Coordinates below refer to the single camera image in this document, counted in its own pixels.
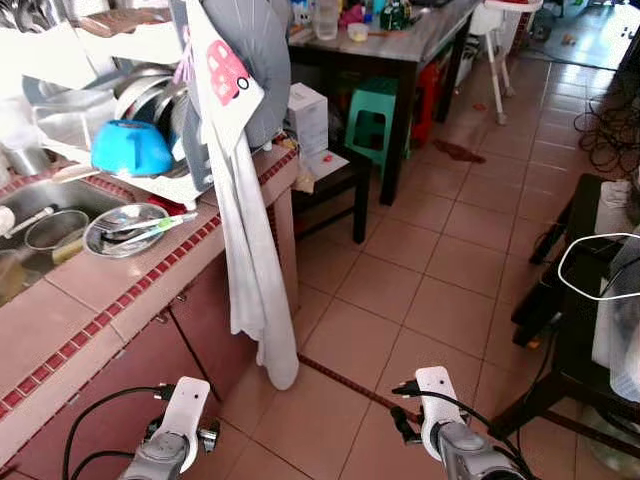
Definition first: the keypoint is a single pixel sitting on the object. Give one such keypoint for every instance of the dark red cabinet front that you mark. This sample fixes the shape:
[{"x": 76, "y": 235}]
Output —
[{"x": 130, "y": 380}]

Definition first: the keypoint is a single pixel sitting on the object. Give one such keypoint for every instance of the white hanging towel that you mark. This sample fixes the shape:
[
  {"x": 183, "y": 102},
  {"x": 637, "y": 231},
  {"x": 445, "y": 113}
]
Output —
[{"x": 250, "y": 250}]

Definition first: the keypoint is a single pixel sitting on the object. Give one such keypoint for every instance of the black side table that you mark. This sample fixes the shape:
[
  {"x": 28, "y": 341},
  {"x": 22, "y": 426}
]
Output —
[{"x": 575, "y": 340}]

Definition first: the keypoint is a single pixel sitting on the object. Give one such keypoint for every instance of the clear plastic container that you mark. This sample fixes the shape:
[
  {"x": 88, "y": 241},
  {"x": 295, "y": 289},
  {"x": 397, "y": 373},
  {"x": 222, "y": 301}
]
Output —
[{"x": 622, "y": 340}]

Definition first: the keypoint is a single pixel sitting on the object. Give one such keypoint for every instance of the steel plate with cutlery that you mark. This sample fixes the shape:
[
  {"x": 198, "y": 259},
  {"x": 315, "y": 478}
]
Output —
[{"x": 110, "y": 245}]

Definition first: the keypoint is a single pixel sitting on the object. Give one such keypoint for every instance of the dark low stool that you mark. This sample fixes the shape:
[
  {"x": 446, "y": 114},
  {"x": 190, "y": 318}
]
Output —
[{"x": 345, "y": 185}]

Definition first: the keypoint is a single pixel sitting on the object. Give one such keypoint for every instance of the round steel bowl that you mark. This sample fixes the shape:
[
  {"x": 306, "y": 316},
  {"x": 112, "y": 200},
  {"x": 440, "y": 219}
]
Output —
[{"x": 55, "y": 232}]

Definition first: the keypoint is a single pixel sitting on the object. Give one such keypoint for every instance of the steel sink basin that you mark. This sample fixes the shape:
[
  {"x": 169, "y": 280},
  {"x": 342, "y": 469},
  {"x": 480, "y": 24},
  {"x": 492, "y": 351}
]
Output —
[{"x": 60, "y": 193}]

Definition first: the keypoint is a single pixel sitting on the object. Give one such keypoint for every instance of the blue plastic bowl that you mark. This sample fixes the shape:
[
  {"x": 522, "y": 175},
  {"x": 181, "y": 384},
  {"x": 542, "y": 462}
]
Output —
[{"x": 130, "y": 150}]

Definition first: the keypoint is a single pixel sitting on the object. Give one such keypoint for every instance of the white cardboard box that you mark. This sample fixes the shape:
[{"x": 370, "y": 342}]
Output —
[{"x": 310, "y": 120}]

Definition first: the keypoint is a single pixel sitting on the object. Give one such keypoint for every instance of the green plastic stool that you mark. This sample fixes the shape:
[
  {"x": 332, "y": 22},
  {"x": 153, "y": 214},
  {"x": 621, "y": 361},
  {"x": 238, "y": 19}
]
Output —
[{"x": 375, "y": 105}]

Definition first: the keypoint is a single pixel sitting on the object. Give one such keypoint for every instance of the red plastic stool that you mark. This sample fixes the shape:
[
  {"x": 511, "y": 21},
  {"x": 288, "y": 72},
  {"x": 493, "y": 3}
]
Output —
[{"x": 428, "y": 100}]

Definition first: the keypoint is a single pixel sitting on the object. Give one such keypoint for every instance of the white dish rack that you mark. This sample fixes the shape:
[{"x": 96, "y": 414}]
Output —
[{"x": 80, "y": 110}]

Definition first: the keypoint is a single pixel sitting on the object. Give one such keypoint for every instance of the dark wood dining table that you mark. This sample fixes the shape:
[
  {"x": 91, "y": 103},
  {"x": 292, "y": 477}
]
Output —
[{"x": 400, "y": 50}]

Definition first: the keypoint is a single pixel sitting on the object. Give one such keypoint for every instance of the grey pleated cover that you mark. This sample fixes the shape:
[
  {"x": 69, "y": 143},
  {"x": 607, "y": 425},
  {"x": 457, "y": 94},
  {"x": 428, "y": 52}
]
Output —
[{"x": 262, "y": 50}]

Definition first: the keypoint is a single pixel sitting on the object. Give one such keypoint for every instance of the white high chair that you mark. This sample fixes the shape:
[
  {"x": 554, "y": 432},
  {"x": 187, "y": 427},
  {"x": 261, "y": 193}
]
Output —
[{"x": 495, "y": 50}]

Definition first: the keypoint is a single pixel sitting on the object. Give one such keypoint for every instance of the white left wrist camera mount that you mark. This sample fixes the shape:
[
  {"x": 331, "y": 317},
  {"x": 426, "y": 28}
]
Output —
[{"x": 185, "y": 410}]

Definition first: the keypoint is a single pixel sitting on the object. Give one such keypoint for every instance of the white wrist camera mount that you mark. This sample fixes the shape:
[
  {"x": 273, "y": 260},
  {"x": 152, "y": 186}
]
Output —
[
  {"x": 185, "y": 410},
  {"x": 437, "y": 395}
]

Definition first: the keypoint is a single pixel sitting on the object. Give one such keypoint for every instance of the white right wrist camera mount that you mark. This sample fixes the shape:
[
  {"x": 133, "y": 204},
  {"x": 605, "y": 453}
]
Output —
[{"x": 437, "y": 395}]

